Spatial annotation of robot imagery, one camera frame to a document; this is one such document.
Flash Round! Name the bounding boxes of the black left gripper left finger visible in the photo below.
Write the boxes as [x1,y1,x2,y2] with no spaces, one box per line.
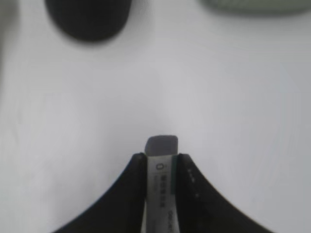
[56,153,147,233]

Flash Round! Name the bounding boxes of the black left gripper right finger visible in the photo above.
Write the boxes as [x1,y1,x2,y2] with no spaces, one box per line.
[175,154,270,233]

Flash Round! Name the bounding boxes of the grey white eraser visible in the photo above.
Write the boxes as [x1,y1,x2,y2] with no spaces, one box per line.
[144,135,180,233]

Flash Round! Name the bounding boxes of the black mesh pen holder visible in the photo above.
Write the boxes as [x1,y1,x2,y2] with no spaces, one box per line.
[45,0,132,42]

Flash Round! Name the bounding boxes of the light green plastic basket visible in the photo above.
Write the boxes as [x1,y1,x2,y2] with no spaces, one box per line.
[200,0,311,14]

